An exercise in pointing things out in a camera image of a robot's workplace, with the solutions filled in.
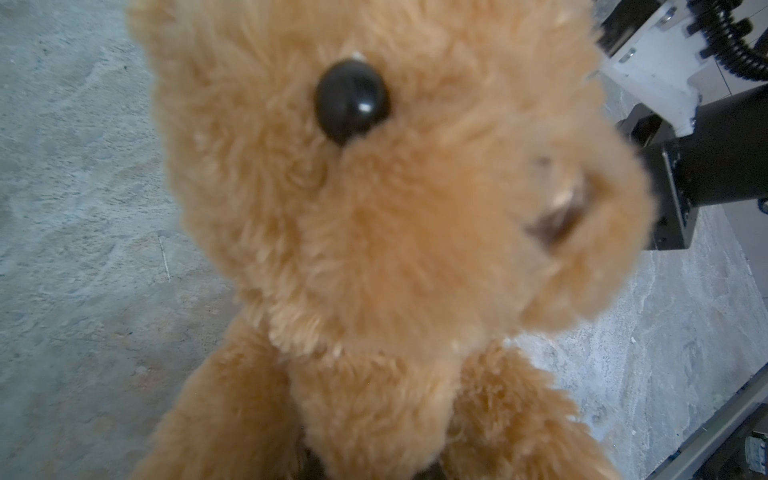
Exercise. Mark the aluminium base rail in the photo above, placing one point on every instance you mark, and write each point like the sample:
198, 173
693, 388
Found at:
732, 444

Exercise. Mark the brown plush teddy bear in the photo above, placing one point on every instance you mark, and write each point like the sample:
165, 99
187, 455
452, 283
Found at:
395, 189

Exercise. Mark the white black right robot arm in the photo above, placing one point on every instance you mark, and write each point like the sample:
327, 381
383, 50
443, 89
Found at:
700, 123

